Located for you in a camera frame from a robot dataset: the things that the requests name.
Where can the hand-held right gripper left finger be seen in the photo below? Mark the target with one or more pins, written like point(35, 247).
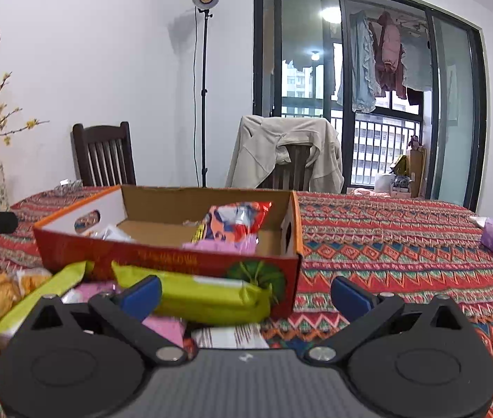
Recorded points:
point(142, 294)

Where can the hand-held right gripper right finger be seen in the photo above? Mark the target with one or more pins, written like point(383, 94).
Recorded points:
point(351, 296)

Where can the orange cardboard box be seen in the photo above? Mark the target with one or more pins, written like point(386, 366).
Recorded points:
point(163, 261)

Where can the pink snack packet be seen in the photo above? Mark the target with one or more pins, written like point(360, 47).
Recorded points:
point(224, 246)
point(94, 289)

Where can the white blue snack packet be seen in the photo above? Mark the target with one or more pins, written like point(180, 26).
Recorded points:
point(109, 233)

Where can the lime green snack packet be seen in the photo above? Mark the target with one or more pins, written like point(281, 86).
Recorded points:
point(211, 296)
point(54, 285)

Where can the white pink-print snack packet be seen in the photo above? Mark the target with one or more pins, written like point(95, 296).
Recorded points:
point(229, 335)

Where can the red cartoon snack packet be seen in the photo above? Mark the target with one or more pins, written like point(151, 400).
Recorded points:
point(233, 220)

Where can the small silver wrapped item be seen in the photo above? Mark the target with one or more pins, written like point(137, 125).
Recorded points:
point(68, 184)

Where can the white pot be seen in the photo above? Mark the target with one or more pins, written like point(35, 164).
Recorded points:
point(384, 183)

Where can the dark wooden chair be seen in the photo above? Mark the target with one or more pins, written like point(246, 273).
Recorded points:
point(102, 156)

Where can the yellow green bag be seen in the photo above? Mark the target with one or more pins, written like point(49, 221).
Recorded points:
point(399, 165)

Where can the tall cardboard box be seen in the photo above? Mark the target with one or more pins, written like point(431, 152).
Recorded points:
point(416, 170)

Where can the wooden chair under jacket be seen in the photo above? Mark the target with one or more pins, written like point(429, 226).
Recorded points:
point(292, 161)

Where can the balcony railing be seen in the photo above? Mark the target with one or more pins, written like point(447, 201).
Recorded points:
point(373, 139)

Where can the small plush toy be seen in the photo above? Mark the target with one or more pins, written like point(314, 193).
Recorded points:
point(414, 141)

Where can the beige jacket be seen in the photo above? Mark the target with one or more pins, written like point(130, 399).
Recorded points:
point(259, 152)

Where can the hanging dark garment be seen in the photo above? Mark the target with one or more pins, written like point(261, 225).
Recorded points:
point(414, 96)

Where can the black sliding glass door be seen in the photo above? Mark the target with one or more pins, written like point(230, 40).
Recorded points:
point(449, 96)

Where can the hanging light blue garment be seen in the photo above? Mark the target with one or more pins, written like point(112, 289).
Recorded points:
point(362, 65)

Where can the hanging white garment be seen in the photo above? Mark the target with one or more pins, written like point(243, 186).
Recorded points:
point(416, 65)

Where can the hanging pink garment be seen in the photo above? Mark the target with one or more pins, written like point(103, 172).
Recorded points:
point(388, 48)

